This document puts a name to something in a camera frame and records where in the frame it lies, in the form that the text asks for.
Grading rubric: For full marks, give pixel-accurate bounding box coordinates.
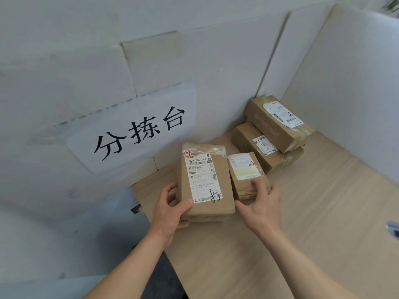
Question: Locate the person's left hand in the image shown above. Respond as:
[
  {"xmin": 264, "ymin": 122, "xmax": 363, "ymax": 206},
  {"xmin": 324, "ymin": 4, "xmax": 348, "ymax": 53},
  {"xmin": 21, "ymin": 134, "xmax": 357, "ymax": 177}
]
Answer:
[{"xmin": 149, "ymin": 182, "xmax": 195, "ymax": 246}]

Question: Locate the person's right hand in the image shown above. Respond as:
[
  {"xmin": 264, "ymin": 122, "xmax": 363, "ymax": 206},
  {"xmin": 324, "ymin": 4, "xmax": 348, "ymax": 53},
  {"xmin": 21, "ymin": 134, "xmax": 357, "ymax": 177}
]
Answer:
[{"xmin": 234, "ymin": 179, "xmax": 283, "ymax": 241}]

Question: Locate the small taped box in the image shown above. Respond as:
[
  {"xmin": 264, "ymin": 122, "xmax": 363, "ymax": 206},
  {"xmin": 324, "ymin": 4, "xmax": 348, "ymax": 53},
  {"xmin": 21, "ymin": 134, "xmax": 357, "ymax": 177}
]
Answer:
[{"xmin": 227, "ymin": 152, "xmax": 272, "ymax": 202}]

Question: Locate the box with red 2-7 tag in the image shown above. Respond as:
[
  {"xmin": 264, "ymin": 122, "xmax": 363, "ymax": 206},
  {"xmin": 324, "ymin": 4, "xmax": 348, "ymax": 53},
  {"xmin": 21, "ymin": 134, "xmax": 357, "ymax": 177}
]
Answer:
[{"xmin": 177, "ymin": 143, "xmax": 236, "ymax": 222}]

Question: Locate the long label small cardboard box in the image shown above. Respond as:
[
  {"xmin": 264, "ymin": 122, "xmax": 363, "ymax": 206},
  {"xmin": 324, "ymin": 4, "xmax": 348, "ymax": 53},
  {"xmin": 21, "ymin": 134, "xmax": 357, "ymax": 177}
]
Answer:
[{"xmin": 244, "ymin": 96, "xmax": 316, "ymax": 154}]

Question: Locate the person's left forearm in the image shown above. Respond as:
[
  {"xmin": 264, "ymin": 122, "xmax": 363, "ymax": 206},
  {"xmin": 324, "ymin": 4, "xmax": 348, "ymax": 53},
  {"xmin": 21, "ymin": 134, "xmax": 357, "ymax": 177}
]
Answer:
[{"xmin": 82, "ymin": 230, "xmax": 170, "ymax": 299}]

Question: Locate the person's right forearm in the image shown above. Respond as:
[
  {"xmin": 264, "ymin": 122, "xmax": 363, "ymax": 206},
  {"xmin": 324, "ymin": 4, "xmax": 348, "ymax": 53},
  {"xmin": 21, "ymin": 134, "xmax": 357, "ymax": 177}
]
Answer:
[{"xmin": 255, "ymin": 228, "xmax": 362, "ymax": 299}]

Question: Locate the small grey round table fitting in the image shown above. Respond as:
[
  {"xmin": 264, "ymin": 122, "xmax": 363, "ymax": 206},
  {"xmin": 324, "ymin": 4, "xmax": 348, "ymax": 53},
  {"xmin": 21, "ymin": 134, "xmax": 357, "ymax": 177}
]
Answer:
[{"xmin": 386, "ymin": 221, "xmax": 399, "ymax": 240}]

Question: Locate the white partition board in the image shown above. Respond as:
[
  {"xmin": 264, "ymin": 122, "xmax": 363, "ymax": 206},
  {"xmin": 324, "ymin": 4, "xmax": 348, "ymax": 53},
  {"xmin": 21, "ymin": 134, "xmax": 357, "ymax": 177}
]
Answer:
[{"xmin": 280, "ymin": 2, "xmax": 399, "ymax": 184}]

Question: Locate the green potted trailing plant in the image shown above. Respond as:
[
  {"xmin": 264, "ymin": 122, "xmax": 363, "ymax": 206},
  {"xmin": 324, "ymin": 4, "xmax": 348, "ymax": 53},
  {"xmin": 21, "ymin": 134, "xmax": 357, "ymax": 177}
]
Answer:
[{"xmin": 382, "ymin": 0, "xmax": 399, "ymax": 17}]

